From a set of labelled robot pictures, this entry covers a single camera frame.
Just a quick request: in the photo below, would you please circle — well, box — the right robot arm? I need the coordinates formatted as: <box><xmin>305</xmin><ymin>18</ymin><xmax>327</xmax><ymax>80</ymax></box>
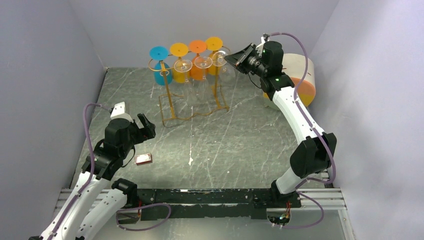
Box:
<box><xmin>224</xmin><ymin>41</ymin><xmax>337</xmax><ymax>207</ymax></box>

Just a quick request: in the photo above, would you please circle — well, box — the blue wine glass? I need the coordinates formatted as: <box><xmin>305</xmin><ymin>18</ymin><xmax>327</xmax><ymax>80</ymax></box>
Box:
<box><xmin>149</xmin><ymin>46</ymin><xmax>173</xmax><ymax>86</ymax></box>

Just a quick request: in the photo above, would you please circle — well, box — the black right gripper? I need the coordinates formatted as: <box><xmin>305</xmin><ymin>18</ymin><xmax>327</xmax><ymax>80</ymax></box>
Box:
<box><xmin>224</xmin><ymin>43</ymin><xmax>268</xmax><ymax>78</ymax></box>

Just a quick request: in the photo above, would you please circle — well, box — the yellow wine glass right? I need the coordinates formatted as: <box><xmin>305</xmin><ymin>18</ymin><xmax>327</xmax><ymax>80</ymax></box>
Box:
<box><xmin>205</xmin><ymin>36</ymin><xmax>223</xmax><ymax>76</ymax></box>

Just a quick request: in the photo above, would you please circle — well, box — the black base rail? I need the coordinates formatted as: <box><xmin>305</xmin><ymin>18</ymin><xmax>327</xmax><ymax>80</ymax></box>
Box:
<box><xmin>132</xmin><ymin>188</ymin><xmax>302</xmax><ymax>221</ymax></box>

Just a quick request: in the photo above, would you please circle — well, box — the yellow wine glass left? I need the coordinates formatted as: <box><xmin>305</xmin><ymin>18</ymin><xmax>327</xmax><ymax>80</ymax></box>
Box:
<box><xmin>169</xmin><ymin>42</ymin><xmax>189</xmax><ymax>84</ymax></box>

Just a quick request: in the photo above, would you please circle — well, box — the round beige drawer cabinet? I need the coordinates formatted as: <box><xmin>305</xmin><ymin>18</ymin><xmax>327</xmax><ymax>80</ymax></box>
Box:
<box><xmin>281</xmin><ymin>53</ymin><xmax>316</xmax><ymax>107</ymax></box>

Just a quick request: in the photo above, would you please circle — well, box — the clear wine glass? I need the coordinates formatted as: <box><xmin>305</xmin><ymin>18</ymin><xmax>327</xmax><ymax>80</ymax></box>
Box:
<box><xmin>194</xmin><ymin>56</ymin><xmax>213</xmax><ymax>103</ymax></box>
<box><xmin>173</xmin><ymin>57</ymin><xmax>197</xmax><ymax>106</ymax></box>
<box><xmin>210</xmin><ymin>50</ymin><xmax>236</xmax><ymax>82</ymax></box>

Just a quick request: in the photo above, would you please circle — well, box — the gold wire glass rack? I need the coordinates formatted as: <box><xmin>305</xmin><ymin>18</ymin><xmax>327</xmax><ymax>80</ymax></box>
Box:
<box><xmin>148</xmin><ymin>52</ymin><xmax>230</xmax><ymax>125</ymax></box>

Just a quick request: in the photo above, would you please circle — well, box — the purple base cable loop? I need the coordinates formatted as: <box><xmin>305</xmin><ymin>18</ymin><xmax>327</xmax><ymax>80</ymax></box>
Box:
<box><xmin>115</xmin><ymin>202</ymin><xmax>172</xmax><ymax>232</ymax></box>

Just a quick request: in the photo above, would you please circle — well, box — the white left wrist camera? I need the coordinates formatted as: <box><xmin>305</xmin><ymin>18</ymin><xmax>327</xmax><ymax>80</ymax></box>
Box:
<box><xmin>110</xmin><ymin>101</ymin><xmax>130</xmax><ymax>121</ymax></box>

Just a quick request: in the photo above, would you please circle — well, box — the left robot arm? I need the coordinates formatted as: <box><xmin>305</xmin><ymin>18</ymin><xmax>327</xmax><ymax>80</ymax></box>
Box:
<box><xmin>31</xmin><ymin>112</ymin><xmax>156</xmax><ymax>240</ymax></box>

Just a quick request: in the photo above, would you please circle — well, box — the yellow wine glass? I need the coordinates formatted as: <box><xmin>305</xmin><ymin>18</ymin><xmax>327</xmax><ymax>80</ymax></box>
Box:
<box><xmin>205</xmin><ymin>36</ymin><xmax>223</xmax><ymax>76</ymax></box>
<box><xmin>169</xmin><ymin>42</ymin><xmax>189</xmax><ymax>84</ymax></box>

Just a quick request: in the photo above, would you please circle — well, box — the small red white box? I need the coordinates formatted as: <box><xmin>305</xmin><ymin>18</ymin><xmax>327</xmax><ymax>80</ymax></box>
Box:
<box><xmin>134</xmin><ymin>153</ymin><xmax>153</xmax><ymax>166</ymax></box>

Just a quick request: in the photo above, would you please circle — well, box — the orange wine glass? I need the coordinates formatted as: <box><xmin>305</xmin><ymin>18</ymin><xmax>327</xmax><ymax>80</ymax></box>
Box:
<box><xmin>188</xmin><ymin>40</ymin><xmax>207</xmax><ymax>81</ymax></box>

